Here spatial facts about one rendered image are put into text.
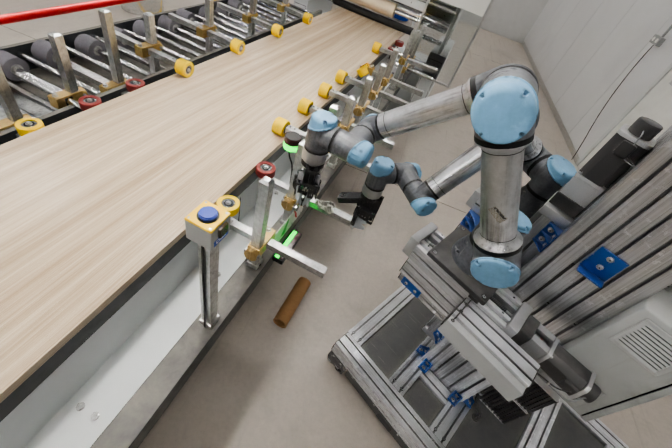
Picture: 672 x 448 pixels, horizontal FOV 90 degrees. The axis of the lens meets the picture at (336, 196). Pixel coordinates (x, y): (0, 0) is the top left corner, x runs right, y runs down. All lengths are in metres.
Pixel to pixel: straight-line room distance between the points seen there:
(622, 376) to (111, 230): 1.56
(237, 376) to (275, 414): 0.25
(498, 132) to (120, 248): 1.03
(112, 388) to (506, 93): 1.26
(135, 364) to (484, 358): 1.04
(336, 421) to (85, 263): 1.31
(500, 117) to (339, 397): 1.57
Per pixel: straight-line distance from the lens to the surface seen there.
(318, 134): 0.92
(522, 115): 0.73
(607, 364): 1.36
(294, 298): 1.99
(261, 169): 1.39
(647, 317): 1.23
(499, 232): 0.90
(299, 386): 1.91
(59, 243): 1.22
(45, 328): 1.09
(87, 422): 1.27
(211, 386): 1.89
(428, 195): 1.12
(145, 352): 1.30
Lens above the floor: 1.82
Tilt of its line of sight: 42 degrees down
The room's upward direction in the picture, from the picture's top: 20 degrees clockwise
